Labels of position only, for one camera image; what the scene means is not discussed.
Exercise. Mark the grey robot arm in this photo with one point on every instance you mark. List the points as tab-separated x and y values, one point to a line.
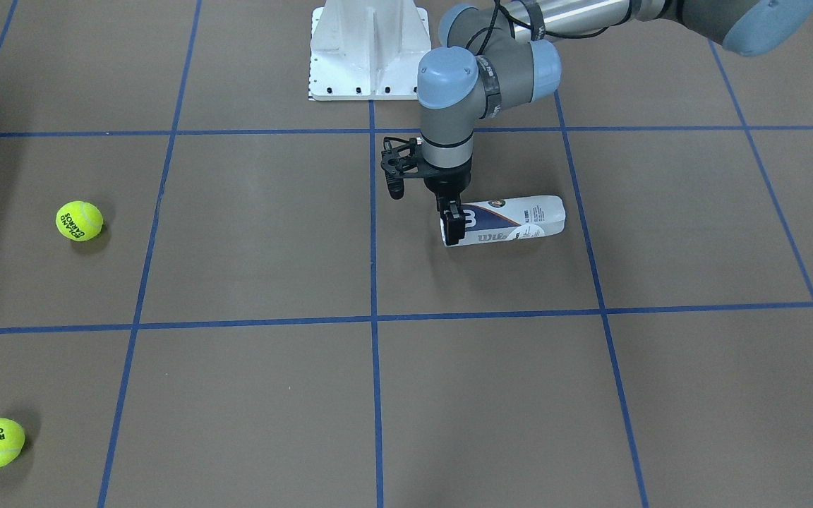
492	59

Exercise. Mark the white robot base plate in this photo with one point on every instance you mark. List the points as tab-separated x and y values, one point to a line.
367	50

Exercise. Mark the white blue tennis ball can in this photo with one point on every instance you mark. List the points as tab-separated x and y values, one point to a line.
495	221

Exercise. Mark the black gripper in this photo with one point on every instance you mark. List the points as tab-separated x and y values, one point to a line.
448	185

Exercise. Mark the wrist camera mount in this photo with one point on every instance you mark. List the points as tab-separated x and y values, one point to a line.
401	159

